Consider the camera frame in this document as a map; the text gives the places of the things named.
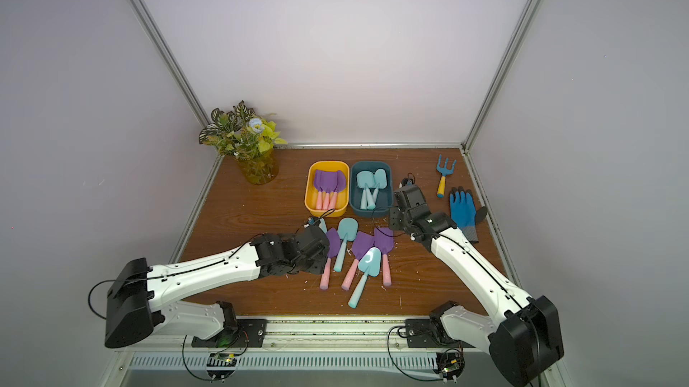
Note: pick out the left circuit board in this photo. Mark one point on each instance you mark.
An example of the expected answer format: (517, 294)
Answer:
(220, 366)

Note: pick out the teal shovel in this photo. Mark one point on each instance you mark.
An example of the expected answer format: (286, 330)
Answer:
(369, 265)
(369, 185)
(360, 185)
(347, 231)
(323, 225)

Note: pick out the blue yellow garden rake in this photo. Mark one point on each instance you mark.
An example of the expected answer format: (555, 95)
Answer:
(445, 169)

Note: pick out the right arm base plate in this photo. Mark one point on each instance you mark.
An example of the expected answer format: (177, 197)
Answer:
(426, 333)

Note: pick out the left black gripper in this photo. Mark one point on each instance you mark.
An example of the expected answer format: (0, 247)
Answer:
(318, 247)

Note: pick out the dark teal storage box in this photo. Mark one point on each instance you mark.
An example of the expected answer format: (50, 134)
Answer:
(385, 198)

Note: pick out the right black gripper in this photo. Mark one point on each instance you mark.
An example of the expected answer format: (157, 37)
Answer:
(407, 196)

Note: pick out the right circuit board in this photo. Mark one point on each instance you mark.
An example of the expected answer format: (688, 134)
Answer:
(450, 365)

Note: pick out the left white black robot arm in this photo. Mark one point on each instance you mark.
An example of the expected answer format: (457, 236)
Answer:
(147, 300)

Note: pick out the purple shovel pink handle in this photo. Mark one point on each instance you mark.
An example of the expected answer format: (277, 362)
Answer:
(340, 185)
(317, 185)
(363, 243)
(328, 183)
(384, 240)
(333, 250)

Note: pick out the teal shovel eleventh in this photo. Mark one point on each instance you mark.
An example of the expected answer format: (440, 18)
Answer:
(381, 183)

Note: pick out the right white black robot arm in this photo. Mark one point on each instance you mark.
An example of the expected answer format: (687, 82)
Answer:
(494, 291)

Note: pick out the aluminium front rail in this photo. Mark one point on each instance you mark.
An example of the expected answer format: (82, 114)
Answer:
(334, 333)

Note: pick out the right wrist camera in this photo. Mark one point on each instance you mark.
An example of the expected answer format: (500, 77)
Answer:
(408, 181)

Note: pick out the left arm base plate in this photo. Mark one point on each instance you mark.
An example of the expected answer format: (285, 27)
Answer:
(247, 333)

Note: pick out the circuit board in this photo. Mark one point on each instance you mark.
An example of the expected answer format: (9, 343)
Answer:
(450, 365)
(220, 366)

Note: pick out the blue grey garden glove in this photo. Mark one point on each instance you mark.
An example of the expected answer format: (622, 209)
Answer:
(465, 213)

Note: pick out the yellow plastic storage box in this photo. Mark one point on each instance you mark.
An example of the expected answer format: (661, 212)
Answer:
(310, 195)

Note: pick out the potted green plant vase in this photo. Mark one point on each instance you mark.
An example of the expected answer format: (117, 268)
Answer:
(248, 138)

